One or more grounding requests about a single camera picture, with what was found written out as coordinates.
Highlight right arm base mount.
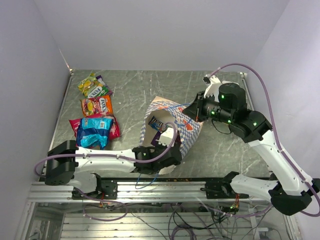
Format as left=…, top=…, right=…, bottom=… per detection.
left=200, top=180, right=237, bottom=199

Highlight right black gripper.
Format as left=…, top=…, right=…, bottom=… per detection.
left=182, top=90, right=234, bottom=125

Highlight checkered paper bag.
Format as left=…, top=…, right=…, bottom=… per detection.
left=134, top=96, right=203, bottom=176

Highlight blue snack bag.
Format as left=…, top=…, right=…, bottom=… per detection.
left=76, top=117, right=113, bottom=150

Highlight purple snack packet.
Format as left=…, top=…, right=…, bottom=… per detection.
left=151, top=131, right=162, bottom=146
left=96, top=75, right=109, bottom=88

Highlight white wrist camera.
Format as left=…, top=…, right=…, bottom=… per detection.
left=203, top=74, right=222, bottom=98
left=158, top=127, right=177, bottom=147

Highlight pink chips bag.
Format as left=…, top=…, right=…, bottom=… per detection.
left=69, top=112, right=121, bottom=140

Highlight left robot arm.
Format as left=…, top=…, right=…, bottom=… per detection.
left=44, top=140, right=182, bottom=199

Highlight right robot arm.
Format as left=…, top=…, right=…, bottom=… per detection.
left=182, top=82, right=320, bottom=216

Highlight blue candy packet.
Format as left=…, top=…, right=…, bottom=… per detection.
left=148, top=116, right=167, bottom=133

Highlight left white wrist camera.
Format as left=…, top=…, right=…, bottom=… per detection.
left=158, top=127, right=177, bottom=147

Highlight yellow green candy bag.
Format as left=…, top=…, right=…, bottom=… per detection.
left=77, top=73, right=113, bottom=99

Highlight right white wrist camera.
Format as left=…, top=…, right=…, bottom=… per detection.
left=203, top=74, right=222, bottom=98

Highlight tangled floor cables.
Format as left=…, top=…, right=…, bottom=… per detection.
left=79, top=194, right=276, bottom=240

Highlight aluminium frame rail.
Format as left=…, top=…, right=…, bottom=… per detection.
left=27, top=180, right=291, bottom=204

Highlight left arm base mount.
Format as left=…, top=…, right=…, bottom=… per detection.
left=83, top=180, right=118, bottom=200

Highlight orange candy bag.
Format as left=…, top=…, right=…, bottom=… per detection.
left=80, top=95, right=113, bottom=117

